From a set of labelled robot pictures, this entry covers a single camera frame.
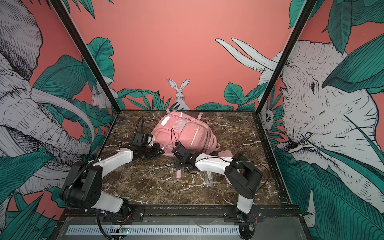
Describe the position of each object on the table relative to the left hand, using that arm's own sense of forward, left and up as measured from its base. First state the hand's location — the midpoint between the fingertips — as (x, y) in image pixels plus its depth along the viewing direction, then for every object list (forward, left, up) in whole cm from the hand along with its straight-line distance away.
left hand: (165, 148), depth 89 cm
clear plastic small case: (-16, -26, -7) cm, 31 cm away
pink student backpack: (+11, -19, -2) cm, 22 cm away
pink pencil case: (-1, -38, -7) cm, 39 cm away
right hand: (-7, -7, -3) cm, 10 cm away
